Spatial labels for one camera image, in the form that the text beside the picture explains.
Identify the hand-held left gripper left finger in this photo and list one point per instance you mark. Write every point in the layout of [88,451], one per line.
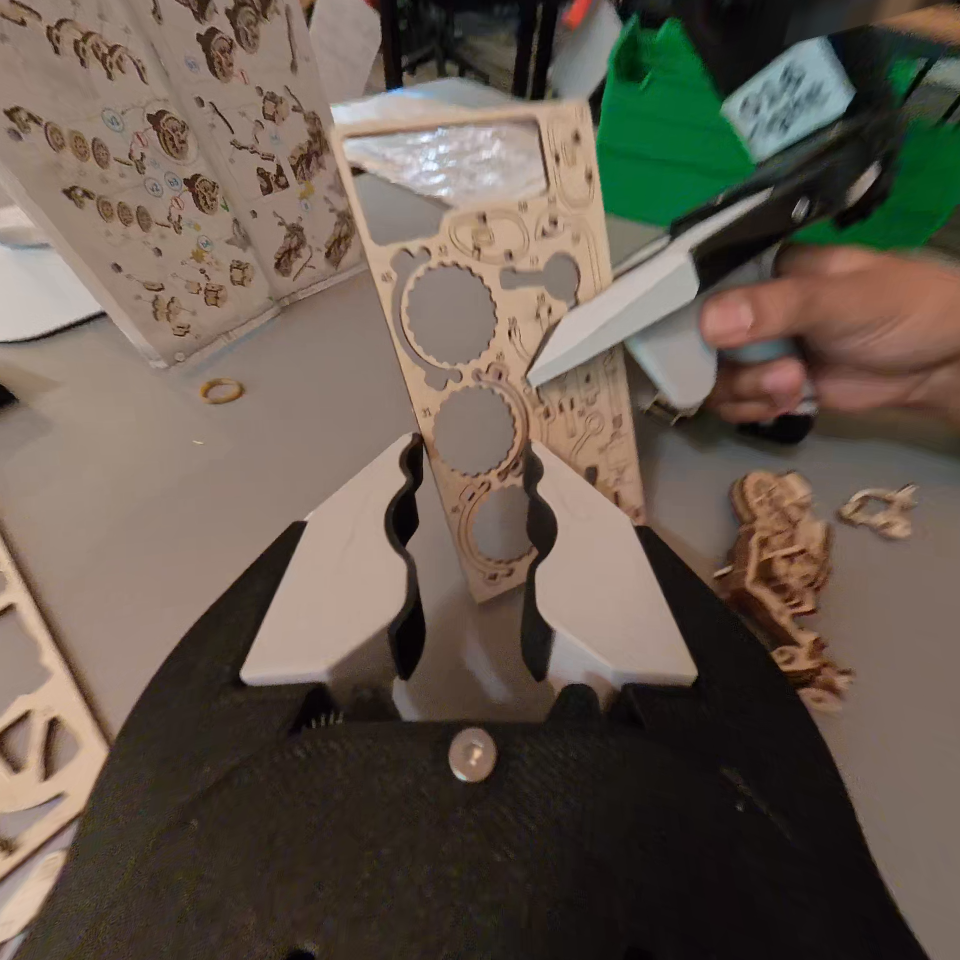
[330,600]

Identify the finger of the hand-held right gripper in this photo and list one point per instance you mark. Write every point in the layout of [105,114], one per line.
[622,322]
[705,221]

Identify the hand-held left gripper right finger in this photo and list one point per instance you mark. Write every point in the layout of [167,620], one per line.
[600,600]

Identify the wooden puzzle sheet with round holes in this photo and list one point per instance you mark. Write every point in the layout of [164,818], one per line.
[577,202]

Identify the grey desk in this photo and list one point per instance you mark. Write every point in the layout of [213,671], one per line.
[150,510]

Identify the person's right hand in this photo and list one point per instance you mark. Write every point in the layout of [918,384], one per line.
[877,322]

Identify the green plastic bin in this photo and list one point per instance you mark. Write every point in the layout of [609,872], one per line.
[660,150]

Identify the assembled wooden model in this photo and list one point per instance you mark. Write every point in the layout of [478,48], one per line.
[780,555]

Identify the large clear plastic bag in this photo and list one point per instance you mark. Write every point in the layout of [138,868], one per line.
[450,154]

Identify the black metal table legs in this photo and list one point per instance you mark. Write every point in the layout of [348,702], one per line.
[397,45]

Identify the white paper sheet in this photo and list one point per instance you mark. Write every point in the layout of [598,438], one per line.
[37,285]

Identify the printed instruction sheet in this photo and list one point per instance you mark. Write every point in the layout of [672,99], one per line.
[150,150]

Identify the small wooden frame piece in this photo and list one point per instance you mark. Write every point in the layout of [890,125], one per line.
[881,514]

